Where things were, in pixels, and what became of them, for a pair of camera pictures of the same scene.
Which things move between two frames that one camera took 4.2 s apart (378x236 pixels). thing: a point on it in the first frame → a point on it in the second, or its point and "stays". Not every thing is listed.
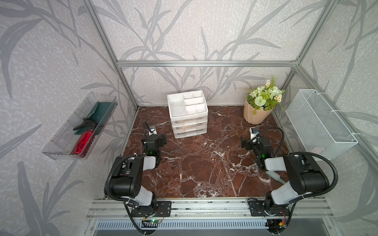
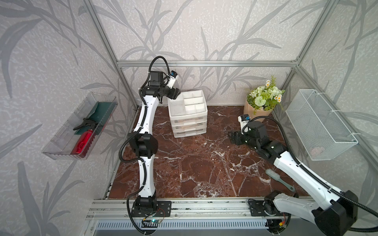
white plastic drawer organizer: x=188 y=112 stays
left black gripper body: x=161 y=141 → x=171 y=93
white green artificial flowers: x=265 y=98 stays
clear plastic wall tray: x=79 y=134 stays
